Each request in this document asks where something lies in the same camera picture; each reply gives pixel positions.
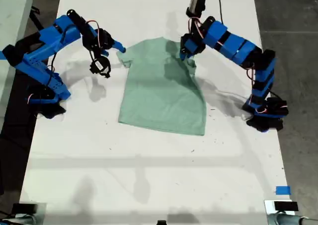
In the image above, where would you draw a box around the pale green t-shirt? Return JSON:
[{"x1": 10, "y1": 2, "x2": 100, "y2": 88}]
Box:
[{"x1": 116, "y1": 37, "x2": 207, "y2": 136}]

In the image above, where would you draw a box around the black stand leg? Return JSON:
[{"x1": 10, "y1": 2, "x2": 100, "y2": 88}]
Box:
[{"x1": 29, "y1": 7, "x2": 53, "y2": 37}]

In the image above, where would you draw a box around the white side table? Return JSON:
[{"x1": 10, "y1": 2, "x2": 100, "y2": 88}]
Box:
[{"x1": 0, "y1": 0, "x2": 36, "y2": 129}]

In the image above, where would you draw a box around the silver metal plate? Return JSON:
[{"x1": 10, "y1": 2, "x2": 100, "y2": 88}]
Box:
[
  {"x1": 263, "y1": 199, "x2": 296, "y2": 216},
  {"x1": 18, "y1": 202, "x2": 47, "y2": 225}
]

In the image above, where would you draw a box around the small black box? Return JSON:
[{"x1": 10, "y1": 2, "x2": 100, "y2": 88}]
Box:
[
  {"x1": 274, "y1": 201, "x2": 299, "y2": 212},
  {"x1": 11, "y1": 203, "x2": 38, "y2": 214}
]

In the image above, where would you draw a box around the grey metal stand foot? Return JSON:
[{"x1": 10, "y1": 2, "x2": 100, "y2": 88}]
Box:
[
  {"x1": 267, "y1": 212, "x2": 318, "y2": 225},
  {"x1": 0, "y1": 214, "x2": 38, "y2": 225}
]

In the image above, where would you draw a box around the black camera box white label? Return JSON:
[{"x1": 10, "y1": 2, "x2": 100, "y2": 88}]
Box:
[{"x1": 89, "y1": 57, "x2": 111, "y2": 78}]

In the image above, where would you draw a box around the black camera box grey face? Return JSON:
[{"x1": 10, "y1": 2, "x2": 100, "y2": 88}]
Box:
[{"x1": 186, "y1": 0, "x2": 207, "y2": 18}]

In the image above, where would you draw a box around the black camera cable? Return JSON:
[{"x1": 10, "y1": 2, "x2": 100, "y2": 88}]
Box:
[{"x1": 201, "y1": 0, "x2": 224, "y2": 24}]

